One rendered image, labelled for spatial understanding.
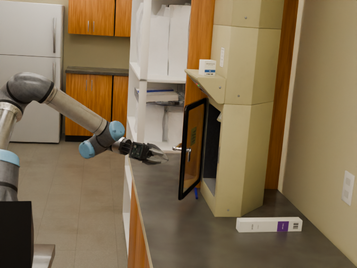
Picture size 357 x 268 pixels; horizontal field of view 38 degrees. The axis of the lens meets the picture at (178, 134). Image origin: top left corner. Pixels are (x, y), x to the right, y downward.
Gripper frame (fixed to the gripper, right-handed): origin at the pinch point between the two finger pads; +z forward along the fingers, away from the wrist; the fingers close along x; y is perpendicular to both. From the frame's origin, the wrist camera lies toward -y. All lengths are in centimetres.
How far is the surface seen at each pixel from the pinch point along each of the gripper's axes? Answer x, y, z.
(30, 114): -23, -326, -371
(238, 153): 10.9, -3.9, 28.5
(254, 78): 40.8, 1.5, 28.5
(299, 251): -16, 4, 64
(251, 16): 62, 10, 24
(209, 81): 34.9, 11.8, 14.7
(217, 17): 63, -4, 3
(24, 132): -48, -328, -375
